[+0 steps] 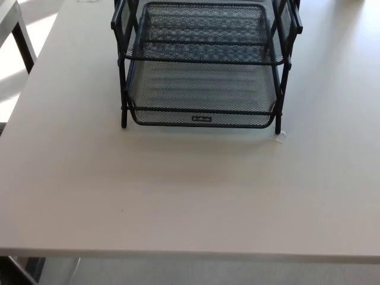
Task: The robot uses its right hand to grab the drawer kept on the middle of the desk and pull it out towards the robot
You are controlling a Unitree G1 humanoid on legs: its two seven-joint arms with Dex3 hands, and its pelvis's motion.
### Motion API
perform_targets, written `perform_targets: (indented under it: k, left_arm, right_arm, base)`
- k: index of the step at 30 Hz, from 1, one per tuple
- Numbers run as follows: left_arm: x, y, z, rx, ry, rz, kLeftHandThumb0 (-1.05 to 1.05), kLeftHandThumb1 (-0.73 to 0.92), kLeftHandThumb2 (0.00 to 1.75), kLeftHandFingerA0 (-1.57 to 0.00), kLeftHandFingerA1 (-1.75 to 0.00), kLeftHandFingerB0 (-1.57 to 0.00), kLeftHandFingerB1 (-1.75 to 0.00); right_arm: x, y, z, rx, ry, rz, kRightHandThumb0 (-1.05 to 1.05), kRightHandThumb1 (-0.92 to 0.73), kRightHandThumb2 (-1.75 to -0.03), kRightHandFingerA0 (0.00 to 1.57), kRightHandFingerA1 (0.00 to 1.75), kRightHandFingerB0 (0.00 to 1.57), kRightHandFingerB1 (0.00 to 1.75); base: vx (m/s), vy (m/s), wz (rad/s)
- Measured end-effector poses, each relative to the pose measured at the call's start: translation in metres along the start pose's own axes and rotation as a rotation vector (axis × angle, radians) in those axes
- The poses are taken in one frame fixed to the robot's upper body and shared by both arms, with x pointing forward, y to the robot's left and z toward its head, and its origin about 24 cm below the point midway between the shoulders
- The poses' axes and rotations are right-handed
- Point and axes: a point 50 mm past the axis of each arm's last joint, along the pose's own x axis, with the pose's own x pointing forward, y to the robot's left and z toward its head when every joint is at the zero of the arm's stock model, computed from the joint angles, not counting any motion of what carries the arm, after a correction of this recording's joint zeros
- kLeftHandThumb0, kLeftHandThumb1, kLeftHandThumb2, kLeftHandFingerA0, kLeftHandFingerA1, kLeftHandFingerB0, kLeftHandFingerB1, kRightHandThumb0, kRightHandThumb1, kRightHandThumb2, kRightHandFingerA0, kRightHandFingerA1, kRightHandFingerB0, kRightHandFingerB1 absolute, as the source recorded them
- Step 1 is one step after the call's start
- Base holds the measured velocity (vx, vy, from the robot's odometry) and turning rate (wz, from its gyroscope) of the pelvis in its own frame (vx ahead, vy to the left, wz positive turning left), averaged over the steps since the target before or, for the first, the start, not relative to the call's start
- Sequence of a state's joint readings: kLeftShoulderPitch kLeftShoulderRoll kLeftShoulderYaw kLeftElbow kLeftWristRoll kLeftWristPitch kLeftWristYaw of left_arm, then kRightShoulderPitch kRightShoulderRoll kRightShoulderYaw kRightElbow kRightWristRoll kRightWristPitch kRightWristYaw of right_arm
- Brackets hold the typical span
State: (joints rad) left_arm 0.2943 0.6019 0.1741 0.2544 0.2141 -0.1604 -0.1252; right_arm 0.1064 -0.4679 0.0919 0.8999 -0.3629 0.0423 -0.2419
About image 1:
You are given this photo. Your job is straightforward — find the black mesh drawer without label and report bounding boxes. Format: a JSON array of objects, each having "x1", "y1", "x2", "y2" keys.
[{"x1": 121, "y1": 2, "x2": 287, "y2": 67}]

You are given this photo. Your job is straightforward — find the black mesh drawer with label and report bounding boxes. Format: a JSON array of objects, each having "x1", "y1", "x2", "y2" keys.
[{"x1": 125, "y1": 58, "x2": 279, "y2": 129}]

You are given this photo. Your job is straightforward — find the dark desk support leg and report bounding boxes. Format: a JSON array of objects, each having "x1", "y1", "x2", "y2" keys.
[{"x1": 0, "y1": 254, "x2": 40, "y2": 285}]

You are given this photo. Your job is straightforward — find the clear tape piece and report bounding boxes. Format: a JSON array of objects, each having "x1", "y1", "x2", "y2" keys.
[{"x1": 274, "y1": 129, "x2": 289, "y2": 144}]

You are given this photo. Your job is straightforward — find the white side table black legs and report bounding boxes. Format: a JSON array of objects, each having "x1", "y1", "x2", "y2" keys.
[{"x1": 0, "y1": 0, "x2": 38, "y2": 75}]

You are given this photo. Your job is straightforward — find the black wire organizer frame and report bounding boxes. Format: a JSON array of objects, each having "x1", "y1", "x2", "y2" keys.
[{"x1": 110, "y1": 0, "x2": 304, "y2": 135}]

